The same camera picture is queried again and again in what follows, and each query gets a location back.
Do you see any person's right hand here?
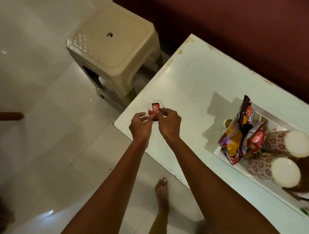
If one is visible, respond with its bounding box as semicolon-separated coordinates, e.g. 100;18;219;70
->
155;108;182;142

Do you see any person's left hand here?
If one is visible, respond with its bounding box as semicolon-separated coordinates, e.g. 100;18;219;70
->
129;112;154;143

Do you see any small red sachet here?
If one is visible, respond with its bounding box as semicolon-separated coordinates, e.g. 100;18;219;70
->
148;102;161;119

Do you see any person's left forearm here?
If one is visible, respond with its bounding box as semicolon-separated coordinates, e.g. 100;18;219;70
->
60;138;150;234

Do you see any person's right forearm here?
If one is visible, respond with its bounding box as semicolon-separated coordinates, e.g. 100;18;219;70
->
166;135;281;234

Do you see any person's bare foot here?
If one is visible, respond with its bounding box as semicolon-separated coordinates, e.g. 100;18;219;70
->
155;178;170;214

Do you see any yellow purple snack packet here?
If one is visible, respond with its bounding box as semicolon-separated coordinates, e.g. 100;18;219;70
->
218;121;245;166

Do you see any beige plastic stool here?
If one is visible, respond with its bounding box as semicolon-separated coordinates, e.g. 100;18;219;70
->
66;5;164;109

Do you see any dark brown snack packet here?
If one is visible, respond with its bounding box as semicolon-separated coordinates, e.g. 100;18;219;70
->
236;95;260;126

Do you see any red snack packet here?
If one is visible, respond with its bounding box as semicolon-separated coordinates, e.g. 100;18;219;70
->
243;122;268;159

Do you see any white rectangular tray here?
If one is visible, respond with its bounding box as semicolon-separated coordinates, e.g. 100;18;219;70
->
214;102;309;218

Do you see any person's leg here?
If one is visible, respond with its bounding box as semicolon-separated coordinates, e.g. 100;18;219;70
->
147;209;170;234

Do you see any floral paper cup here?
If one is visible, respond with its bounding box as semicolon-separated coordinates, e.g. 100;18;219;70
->
265;130;309;158
247;156;301;189

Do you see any brown bottle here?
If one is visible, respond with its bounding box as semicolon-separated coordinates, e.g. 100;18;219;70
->
291;156;309;193

